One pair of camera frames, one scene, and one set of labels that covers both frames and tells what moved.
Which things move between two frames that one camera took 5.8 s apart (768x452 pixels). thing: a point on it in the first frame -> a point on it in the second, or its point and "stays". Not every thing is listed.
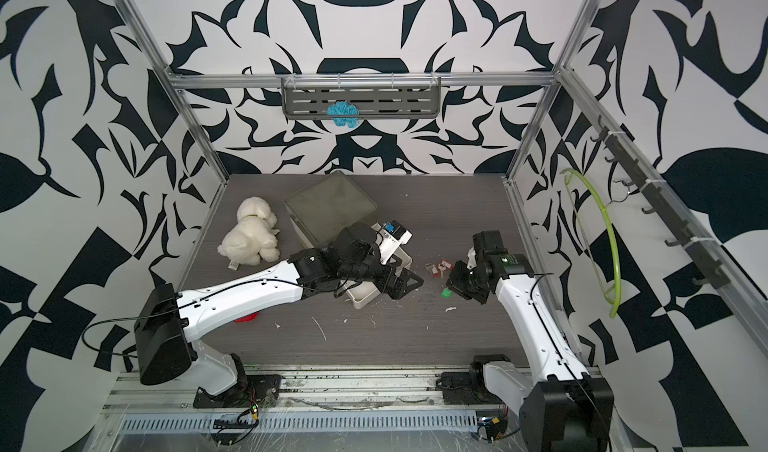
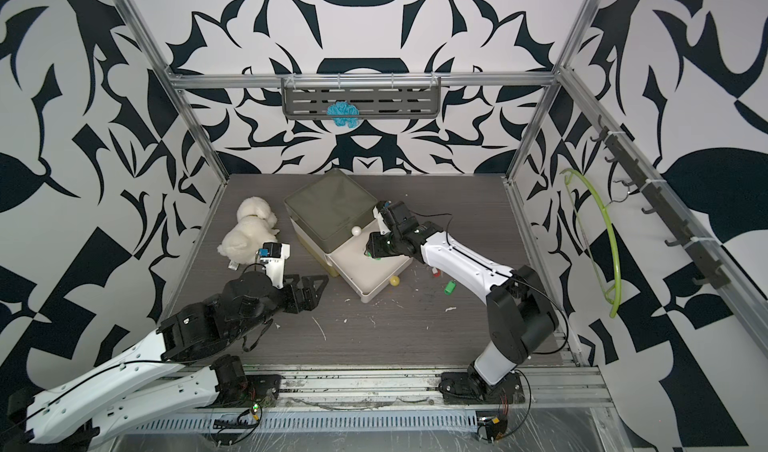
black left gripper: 400,289 -> 300,304
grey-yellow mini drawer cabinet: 327,209 stays
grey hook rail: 653,189 stays
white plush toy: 253,236 stays
